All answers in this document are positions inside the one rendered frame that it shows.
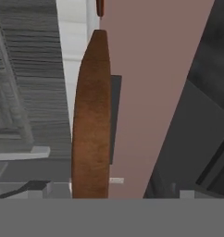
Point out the small pale grey block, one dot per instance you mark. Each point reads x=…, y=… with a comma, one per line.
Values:
x=116, y=180

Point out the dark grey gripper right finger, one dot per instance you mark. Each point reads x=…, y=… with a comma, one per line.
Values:
x=186, y=194

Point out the brown wooden cutting board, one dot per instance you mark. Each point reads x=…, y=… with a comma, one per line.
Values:
x=91, y=123

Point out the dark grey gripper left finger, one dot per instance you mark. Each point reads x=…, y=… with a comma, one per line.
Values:
x=36, y=186

